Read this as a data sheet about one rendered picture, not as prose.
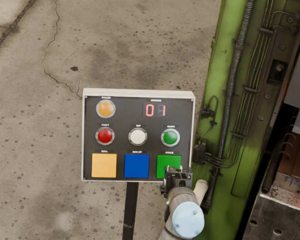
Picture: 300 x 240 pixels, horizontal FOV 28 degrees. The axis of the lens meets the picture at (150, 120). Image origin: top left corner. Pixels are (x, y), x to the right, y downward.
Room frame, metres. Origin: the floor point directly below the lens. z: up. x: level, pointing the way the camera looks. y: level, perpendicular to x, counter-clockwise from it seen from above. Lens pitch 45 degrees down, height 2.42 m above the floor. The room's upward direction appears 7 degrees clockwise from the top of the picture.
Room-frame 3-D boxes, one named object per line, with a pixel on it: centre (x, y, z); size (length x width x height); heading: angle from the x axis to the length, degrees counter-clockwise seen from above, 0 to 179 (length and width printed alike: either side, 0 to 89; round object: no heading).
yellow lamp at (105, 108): (1.27, 0.14, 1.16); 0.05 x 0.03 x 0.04; 72
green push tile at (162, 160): (1.21, -0.07, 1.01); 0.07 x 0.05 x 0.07; 97
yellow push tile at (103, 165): (1.19, 0.12, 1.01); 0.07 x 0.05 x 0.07; 97
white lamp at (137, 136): (1.24, 0.03, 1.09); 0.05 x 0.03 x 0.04; 72
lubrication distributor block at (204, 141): (1.46, -0.20, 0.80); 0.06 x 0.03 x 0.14; 72
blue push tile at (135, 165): (1.20, 0.03, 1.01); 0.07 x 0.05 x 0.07; 97
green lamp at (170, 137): (1.26, -0.07, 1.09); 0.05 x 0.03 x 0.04; 72
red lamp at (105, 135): (1.23, 0.13, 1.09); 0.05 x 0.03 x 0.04; 72
